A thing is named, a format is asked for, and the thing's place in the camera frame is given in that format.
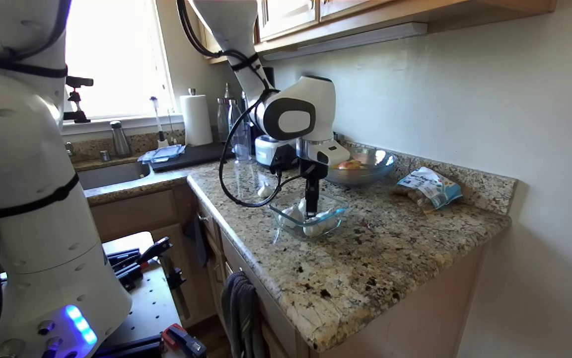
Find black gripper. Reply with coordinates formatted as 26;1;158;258
277;143;332;218

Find square clear glass bowl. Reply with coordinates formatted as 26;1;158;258
269;194;352;242

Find round glass fruit bowl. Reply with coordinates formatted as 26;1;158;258
324;145;402;190

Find orange-red round fruit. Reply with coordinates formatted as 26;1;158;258
348;160;372;178

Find silver food chopper appliance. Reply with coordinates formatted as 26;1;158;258
253;133;283;170

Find clear bottle with silver cap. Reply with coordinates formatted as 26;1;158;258
227;97;263;160

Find black ribbed drying mat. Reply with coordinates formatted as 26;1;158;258
142;139;231;174

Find blue white snack bag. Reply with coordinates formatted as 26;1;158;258
396;164;467;212

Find dark hanging cloth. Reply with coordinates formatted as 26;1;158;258
183;216;215;268

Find white paper towel roll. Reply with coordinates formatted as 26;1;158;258
179;87;217;149

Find gray hanging towel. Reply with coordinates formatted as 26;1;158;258
221;268;271;358

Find pale blue folded cloth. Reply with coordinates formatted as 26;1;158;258
138;143;191;168

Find under-cabinet light bar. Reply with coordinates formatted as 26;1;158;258
299;21;432;55

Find wooden base cabinets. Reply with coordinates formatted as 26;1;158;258
86;180;491;358

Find thin upright dish brush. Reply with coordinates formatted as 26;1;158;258
150;93;171;151

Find wooden cabinet door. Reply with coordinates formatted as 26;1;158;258
318;0;398;21
257;0;322;43

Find black bar clamp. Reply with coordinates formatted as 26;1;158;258
106;234;173;292

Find red and blue clamp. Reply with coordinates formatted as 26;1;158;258
158;322;211;358

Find silver sink faucet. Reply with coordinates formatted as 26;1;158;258
108;117;134;158

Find black perforated robot table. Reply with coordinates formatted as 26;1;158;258
94;228;193;358

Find kitchen sink basin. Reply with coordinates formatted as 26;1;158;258
76;157;152;192

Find bright kitchen window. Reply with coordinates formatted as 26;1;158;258
66;0;183;123

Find wooden upper cabinets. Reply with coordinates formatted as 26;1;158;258
203;0;561;67

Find wrist mounted stereo camera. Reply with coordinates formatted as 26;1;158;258
318;139;354;168

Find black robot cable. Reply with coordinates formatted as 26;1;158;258
0;0;303;358

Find black camera on stand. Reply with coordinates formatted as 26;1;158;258
60;73;98;125

